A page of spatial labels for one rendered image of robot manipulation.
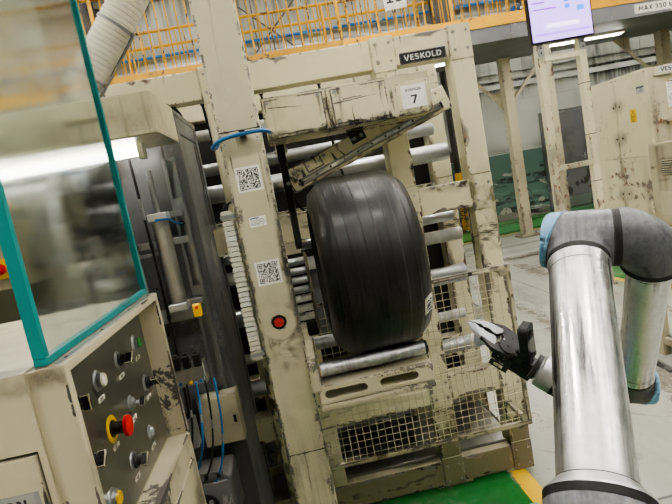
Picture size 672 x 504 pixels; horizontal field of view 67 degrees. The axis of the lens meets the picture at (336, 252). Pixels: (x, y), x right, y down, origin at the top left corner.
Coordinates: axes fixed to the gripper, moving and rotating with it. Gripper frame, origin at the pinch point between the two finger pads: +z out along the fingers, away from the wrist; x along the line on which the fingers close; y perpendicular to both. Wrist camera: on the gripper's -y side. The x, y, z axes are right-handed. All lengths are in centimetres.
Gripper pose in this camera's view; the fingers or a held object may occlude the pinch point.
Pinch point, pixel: (473, 322)
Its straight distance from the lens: 147.7
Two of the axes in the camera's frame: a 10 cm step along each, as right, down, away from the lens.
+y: -1.0, 6.9, 7.2
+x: 6.0, -5.4, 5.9
